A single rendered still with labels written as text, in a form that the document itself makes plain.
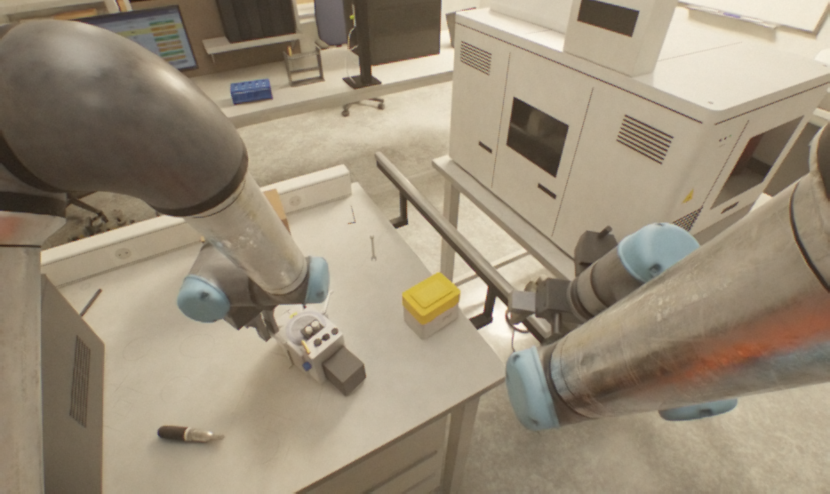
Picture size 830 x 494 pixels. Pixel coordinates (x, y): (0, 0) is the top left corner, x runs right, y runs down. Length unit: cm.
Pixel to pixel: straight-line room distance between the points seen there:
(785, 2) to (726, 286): 392
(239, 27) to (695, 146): 231
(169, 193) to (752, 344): 35
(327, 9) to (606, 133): 371
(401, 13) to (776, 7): 273
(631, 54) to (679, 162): 24
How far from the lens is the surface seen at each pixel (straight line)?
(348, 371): 89
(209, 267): 68
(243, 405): 100
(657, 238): 47
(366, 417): 93
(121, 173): 33
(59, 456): 95
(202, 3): 283
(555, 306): 60
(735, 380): 24
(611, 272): 50
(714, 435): 226
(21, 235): 38
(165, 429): 102
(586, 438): 200
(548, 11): 134
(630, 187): 105
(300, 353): 92
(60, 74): 32
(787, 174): 349
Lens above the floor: 174
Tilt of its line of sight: 41 degrees down
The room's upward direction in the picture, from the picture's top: straight up
